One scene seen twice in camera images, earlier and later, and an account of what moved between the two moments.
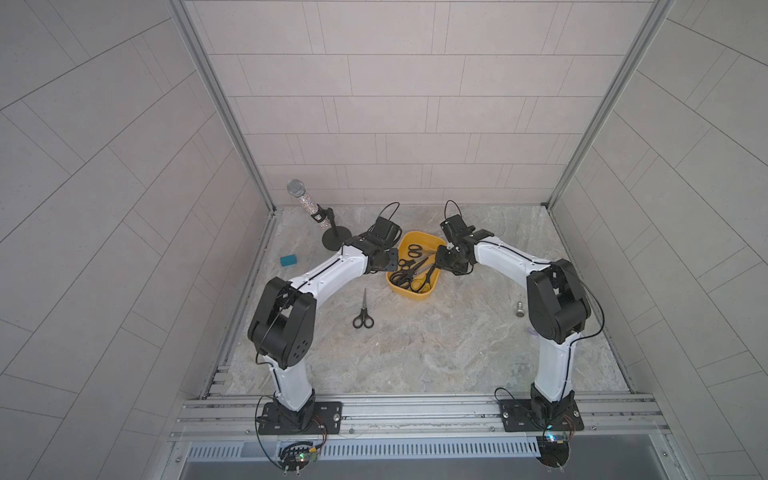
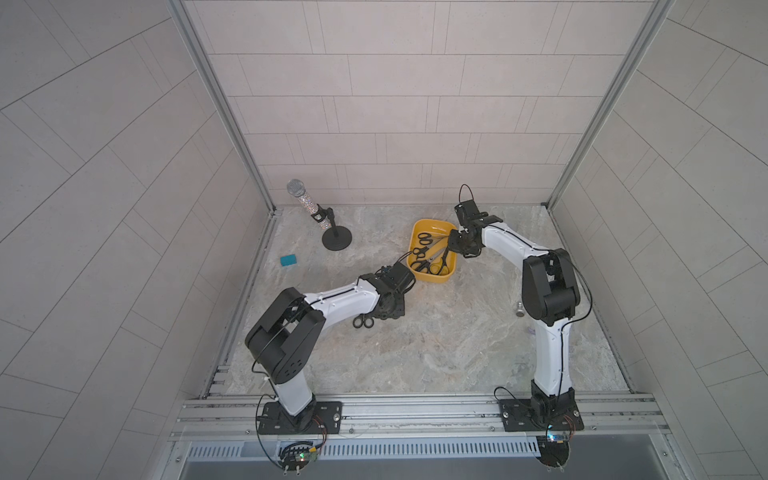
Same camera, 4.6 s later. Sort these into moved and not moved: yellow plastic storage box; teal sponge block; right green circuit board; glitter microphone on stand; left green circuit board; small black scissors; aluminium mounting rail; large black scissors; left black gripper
Moved: yellow plastic storage box; large black scissors; left black gripper
Not moved: right green circuit board; left green circuit board; aluminium mounting rail; teal sponge block; glitter microphone on stand; small black scissors
